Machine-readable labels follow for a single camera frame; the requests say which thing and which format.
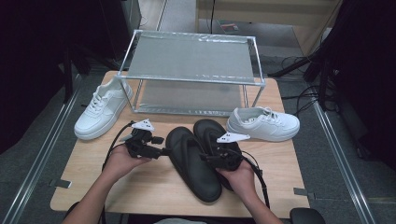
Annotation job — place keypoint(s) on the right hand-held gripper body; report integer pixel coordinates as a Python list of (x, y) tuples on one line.
[(229, 157)]

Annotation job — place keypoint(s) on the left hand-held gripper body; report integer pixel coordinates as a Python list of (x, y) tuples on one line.
[(140, 146)]

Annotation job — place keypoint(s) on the black slipper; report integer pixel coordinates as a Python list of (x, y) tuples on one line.
[(207, 130), (193, 174)]

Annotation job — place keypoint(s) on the white sneaker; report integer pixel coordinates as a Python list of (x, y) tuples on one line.
[(274, 127), (96, 121)]

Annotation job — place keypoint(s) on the silver metal shoe rack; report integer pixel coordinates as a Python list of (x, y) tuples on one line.
[(193, 56)]

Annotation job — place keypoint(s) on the person's left hand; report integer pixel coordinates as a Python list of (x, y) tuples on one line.
[(120, 163)]

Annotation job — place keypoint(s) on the person's right hand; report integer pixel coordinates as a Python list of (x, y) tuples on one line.
[(244, 180)]

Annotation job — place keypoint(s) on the person's grey clothing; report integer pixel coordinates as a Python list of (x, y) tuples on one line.
[(180, 221)]

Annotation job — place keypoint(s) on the grey tape piece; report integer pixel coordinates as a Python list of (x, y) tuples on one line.
[(60, 183), (303, 192)]

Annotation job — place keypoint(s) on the black metal stand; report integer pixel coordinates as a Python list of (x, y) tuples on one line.
[(68, 81)]

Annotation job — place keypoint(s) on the black stand leg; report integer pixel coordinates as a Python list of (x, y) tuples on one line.
[(289, 67)]

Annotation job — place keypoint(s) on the red label item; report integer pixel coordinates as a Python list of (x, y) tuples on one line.
[(229, 27)]

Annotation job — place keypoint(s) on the black curtain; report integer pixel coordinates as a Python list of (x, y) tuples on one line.
[(31, 62), (367, 62)]

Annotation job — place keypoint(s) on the wooden cabinet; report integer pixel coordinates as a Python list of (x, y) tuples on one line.
[(264, 15)]

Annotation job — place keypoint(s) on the metal floor rail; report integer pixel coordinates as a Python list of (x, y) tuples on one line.
[(348, 171), (42, 157)]

